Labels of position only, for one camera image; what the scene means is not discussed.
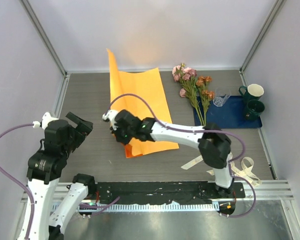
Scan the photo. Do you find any cream printed ribbon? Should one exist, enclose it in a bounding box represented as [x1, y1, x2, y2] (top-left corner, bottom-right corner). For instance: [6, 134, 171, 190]
[181, 156, 262, 187]

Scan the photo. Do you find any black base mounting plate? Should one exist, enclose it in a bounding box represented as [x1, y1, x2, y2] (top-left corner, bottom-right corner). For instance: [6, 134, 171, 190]
[96, 181, 246, 205]

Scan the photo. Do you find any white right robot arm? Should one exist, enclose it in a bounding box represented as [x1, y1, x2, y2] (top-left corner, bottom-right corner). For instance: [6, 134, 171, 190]
[102, 110, 234, 198]

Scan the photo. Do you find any orange wrapping paper sheet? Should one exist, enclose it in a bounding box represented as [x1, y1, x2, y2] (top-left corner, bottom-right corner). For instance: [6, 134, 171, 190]
[107, 49, 179, 158]

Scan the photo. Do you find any blue plastic tray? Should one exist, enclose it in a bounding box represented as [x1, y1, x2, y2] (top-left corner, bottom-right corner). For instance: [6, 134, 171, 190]
[197, 96, 263, 129]

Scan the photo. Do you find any aluminium front rail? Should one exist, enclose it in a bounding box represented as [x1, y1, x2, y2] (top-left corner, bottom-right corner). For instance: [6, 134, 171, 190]
[21, 179, 295, 213]

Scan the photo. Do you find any clear plastic cup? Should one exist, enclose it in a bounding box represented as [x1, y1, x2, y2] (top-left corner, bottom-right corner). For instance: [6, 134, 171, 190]
[213, 87, 231, 107]

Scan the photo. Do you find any pink fake flower stem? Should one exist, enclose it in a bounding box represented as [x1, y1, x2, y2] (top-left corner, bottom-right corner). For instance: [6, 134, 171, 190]
[172, 63, 205, 126]

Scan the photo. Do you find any orange fake flower stem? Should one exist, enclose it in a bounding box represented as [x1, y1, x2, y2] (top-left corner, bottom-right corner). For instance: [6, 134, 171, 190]
[196, 76, 215, 125]

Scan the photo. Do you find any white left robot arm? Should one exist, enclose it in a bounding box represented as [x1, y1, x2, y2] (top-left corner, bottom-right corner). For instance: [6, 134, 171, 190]
[18, 112, 96, 240]

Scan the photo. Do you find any dark green mug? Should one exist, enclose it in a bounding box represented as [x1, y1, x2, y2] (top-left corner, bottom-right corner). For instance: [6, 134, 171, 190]
[243, 99, 265, 121]

